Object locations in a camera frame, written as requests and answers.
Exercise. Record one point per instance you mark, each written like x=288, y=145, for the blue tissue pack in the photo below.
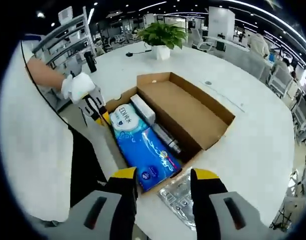
x=147, y=155

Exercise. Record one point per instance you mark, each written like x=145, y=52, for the black thermos bottle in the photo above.
x=90, y=61

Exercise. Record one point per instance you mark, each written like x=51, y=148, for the small black puck device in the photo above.
x=129, y=54

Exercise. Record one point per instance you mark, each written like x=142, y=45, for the brown cardboard shoe box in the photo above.
x=187, y=112

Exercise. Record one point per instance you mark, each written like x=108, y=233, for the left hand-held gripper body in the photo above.
x=78, y=86

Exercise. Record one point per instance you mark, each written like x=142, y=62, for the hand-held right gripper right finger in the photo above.
x=212, y=207

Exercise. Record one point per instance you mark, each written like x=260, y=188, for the white medicine box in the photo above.
x=142, y=107

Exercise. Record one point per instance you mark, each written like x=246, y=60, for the clear plastic blister pack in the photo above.
x=176, y=195

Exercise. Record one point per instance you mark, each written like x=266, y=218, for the person's black trousers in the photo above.
x=87, y=162

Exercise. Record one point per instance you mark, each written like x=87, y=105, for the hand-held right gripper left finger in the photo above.
x=110, y=205

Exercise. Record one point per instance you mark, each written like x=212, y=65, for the potted green plant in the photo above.
x=162, y=35

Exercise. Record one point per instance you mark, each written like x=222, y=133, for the metal shelving rack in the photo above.
x=67, y=37

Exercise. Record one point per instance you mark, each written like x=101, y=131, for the person's white shirt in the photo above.
x=32, y=140

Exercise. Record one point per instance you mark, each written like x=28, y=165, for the silver metal bottle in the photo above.
x=167, y=140

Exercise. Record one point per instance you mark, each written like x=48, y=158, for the white office chair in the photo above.
x=303, y=117
x=280, y=80

